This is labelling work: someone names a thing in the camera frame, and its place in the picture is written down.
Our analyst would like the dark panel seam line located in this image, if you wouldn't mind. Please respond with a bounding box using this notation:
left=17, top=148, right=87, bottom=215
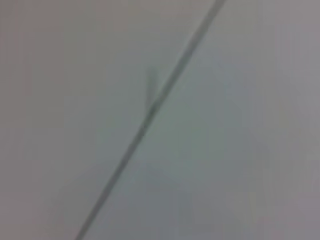
left=74, top=0, right=227, bottom=240

